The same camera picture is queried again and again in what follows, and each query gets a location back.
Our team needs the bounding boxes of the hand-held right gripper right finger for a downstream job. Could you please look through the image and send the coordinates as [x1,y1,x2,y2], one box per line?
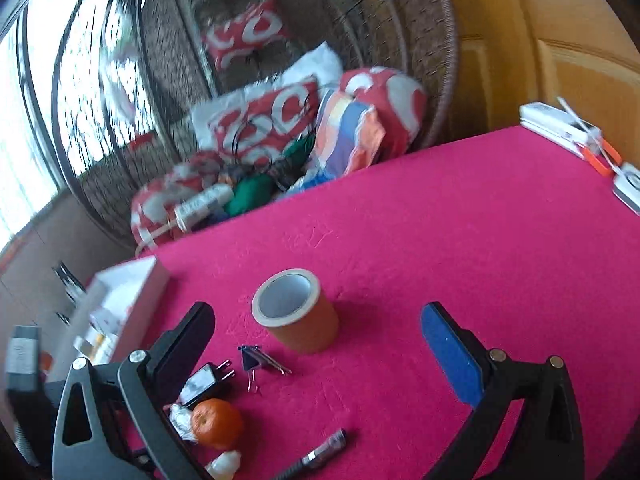
[421,302,585,480]

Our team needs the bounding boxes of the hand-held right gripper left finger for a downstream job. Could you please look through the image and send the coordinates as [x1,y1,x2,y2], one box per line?
[51,301,217,480]

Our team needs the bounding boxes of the black plug adapter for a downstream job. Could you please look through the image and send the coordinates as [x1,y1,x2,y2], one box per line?
[179,359,236,409]

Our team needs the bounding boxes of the dark blue binder clip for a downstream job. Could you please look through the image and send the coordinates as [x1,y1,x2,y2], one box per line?
[237,343,293,394]

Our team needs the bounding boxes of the tangerine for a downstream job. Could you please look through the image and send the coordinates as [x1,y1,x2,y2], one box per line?
[191,398,245,450]

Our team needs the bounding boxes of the white cardboard tray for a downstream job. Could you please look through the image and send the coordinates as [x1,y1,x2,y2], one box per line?
[49,255,171,367]

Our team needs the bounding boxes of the brown tape roll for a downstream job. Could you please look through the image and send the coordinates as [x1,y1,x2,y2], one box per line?
[251,268,340,355]

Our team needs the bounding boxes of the black gel pen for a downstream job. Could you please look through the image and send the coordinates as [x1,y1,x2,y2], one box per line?
[272,428,348,480]

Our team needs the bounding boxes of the black white small clips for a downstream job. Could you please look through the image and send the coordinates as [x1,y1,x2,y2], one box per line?
[51,261,87,302]

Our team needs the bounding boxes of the magenta tablecloth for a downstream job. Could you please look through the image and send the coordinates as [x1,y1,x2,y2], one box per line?
[114,125,640,480]

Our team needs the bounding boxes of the red white patterned cushion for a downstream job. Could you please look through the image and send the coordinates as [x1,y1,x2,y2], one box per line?
[130,152,237,257]
[339,66,429,157]
[192,76,322,162]

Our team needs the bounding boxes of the green cloth bundle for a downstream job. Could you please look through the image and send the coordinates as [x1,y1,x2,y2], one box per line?
[224,174,282,217]

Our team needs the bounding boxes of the striped multicolour cushion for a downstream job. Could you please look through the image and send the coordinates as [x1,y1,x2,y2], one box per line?
[314,89,387,177]

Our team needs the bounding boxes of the white round-cornered device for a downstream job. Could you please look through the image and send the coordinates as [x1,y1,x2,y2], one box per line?
[612,162,640,217]

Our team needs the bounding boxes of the white flat box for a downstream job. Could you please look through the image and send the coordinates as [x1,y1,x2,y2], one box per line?
[519,101,604,162]

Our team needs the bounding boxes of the window with metal grille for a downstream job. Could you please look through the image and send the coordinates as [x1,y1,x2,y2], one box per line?
[0,0,168,243]

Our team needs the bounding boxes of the white pillow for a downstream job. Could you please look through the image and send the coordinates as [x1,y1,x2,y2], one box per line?
[284,42,344,92]

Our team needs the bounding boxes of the small red white cushion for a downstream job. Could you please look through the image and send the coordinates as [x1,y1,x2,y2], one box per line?
[202,0,292,72]

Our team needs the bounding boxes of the wooden panelled door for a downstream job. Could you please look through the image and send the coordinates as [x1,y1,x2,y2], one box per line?
[439,0,640,161]

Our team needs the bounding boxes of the wicker hanging chair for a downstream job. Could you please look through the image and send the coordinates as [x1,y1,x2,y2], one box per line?
[50,0,458,261]

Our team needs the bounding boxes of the orange strap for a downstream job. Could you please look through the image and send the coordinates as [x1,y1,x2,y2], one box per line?
[579,139,624,178]

